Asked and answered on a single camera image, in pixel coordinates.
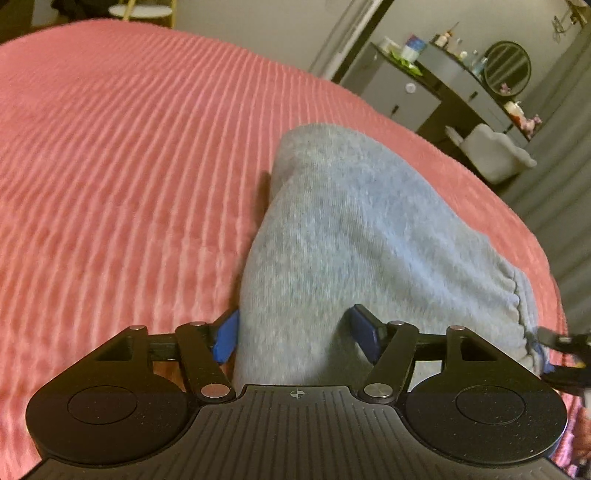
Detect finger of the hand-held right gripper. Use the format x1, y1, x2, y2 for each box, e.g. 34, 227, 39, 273
540, 364, 591, 398
537, 326, 591, 356

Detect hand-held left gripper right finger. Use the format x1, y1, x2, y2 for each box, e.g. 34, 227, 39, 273
348, 304, 497, 403

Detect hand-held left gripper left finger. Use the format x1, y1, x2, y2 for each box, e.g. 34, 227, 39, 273
92, 308, 241, 403

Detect grey pants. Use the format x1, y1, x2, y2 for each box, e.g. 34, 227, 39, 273
233, 122, 552, 386

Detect grey curtain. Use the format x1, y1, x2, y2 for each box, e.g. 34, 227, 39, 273
501, 0, 591, 282

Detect light grey armchair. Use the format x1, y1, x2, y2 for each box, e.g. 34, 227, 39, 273
457, 122, 539, 184

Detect pink ribbed blanket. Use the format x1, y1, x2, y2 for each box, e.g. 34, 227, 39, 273
0, 18, 583, 480

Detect pink and white toy figurine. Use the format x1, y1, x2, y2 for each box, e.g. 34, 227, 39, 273
519, 114, 544, 138

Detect grey vanity dresser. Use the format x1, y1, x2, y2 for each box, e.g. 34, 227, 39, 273
339, 41, 532, 145

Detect green packet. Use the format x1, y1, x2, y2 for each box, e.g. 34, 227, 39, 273
390, 51, 424, 78

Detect round black-framed mirror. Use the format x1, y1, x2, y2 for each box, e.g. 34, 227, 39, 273
482, 41, 533, 97

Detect small clear bottles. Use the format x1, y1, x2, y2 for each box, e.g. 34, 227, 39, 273
468, 48, 490, 79

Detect blue and white container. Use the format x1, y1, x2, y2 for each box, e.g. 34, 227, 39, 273
400, 34, 427, 63

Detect round white side table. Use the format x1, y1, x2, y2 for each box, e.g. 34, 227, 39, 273
107, 0, 176, 20

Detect dark cloth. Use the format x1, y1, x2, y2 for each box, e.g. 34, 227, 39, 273
50, 0, 112, 16

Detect dark door frame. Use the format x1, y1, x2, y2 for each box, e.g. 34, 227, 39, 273
329, 0, 397, 86

